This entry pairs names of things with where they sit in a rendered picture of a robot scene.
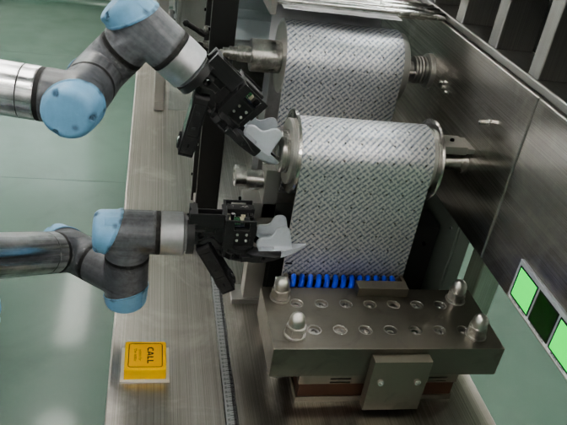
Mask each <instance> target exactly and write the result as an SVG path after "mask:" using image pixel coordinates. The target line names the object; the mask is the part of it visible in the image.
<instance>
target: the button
mask: <svg viewBox="0 0 567 425"><path fill-rule="evenodd" d="M165 377H166V343H165V342H126V346H125V359H124V375H123V378H124V379H165Z"/></svg>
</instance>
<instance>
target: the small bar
mask: <svg viewBox="0 0 567 425"><path fill-rule="evenodd" d="M354 290H355V292H356V294H357V296H378V297H407V295H408V290H409V289H408V286H407V284H406V283H405V282H398V281H356V282H355V285H354Z"/></svg>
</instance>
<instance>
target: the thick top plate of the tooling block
mask: <svg viewBox="0 0 567 425"><path fill-rule="evenodd" d="M271 292H272V287H261V290H260V296H259V301H258V307H257V318H258V322H259V326H260V332H261V336H262V345H263V349H264V353H265V359H266V363H267V371H268V376H269V377H292V376H366V375H367V372H368V368H369V366H370V360H371V357H372V354H429V355H430V356H431V358H432V360H433V365H432V367H431V370H430V372H429V375H441V374H494V373H495V371H496V369H497V367H498V365H499V362H500V359H501V357H502V355H503V352H504V350H505V348H504V346H503V345H502V343H501V342H500V339H499V338H498V337H497V336H496V334H495V332H494V330H493V329H492V327H491V325H490V324H488V330H487V333H486V340H485V341H483V342H475V341H473V340H471V339H469V338H468V337H467V336H466V334H465V330H466V329H467V328H468V326H469V323H470V321H471V320H473V317H474V316H475V315H476V314H478V313H483V312H482V311H481V309H480V308H479V307H478V305H477V303H476V302H475V300H474V298H473V296H472V295H471V294H470V292H469V291H468V290H467V291H466V292H467V293H466V297H465V304H464V305H462V306H455V305H452V304H449V303H448V302H447V301H446V295H447V294H448V293H449V290H432V289H409V290H408V295H407V297H378V296H357V294H356V292H355V290H354V288H291V291H290V301H289V302H288V303H286V304H276V303H274V302H273V301H272V300H271V299H270V297H269V296H270V293H271ZM295 311H299V312H302V313H303V314H304V315H305V323H306V330H305V333H306V337H305V339H304V340H303V341H302V342H292V341H290V340H288V339H287V338H286V337H285V336H284V329H285V328H286V325H287V323H288V321H289V317H290V316H291V315H292V314H293V313H294V312H295Z"/></svg>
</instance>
